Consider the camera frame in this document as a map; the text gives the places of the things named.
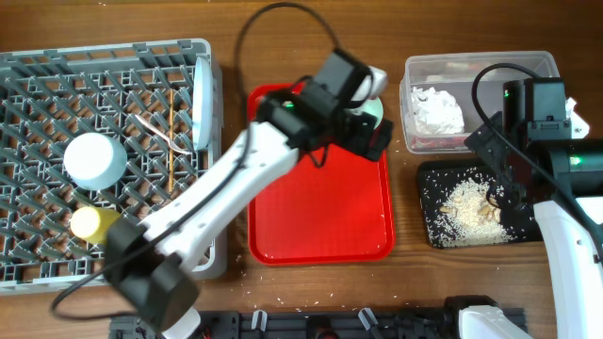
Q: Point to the black waste tray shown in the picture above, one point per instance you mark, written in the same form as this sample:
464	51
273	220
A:
519	222

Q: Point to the red serving tray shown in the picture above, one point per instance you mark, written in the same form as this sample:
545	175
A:
339	213

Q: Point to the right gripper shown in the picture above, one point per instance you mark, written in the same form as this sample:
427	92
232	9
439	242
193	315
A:
486	147

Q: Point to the white napkin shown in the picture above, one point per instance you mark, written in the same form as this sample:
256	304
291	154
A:
436	112

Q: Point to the small light blue bowl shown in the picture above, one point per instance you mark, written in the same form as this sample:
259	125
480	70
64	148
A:
95	161

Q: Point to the large light blue plate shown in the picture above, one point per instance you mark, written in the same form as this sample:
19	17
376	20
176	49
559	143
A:
202	104

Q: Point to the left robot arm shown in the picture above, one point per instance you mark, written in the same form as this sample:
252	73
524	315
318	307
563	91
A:
150	263

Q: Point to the clear plastic bin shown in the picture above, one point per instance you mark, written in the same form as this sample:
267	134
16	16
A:
455	74

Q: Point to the wooden chopstick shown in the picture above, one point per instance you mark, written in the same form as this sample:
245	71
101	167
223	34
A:
171	155

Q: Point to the yellow cup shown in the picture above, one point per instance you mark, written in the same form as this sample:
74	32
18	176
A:
92	223

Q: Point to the white plastic fork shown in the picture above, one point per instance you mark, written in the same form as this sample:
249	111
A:
172	145

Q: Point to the green bowl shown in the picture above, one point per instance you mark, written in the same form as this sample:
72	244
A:
373	107

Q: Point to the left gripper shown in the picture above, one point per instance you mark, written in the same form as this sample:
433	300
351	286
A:
361	143

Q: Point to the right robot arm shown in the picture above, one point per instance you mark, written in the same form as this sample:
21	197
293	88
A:
569	218

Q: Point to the leftover rice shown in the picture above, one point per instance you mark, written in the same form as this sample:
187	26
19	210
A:
456	209

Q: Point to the red snack wrapper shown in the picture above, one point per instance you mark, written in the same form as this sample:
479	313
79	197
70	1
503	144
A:
439	142

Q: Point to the grey dishwasher rack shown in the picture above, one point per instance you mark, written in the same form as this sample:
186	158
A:
50	97

